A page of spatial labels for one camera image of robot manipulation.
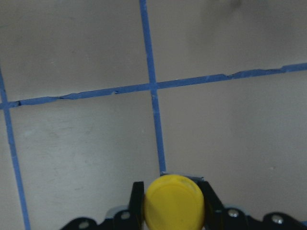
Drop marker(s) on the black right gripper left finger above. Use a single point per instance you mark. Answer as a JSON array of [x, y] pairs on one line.
[[136, 205]]

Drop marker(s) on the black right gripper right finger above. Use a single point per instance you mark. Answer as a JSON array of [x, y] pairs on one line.
[[213, 216]]

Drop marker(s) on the yellow push button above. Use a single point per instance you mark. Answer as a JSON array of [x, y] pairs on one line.
[[174, 202]]

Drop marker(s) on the brown paper table cover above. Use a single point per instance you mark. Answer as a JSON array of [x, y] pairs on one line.
[[98, 94]]

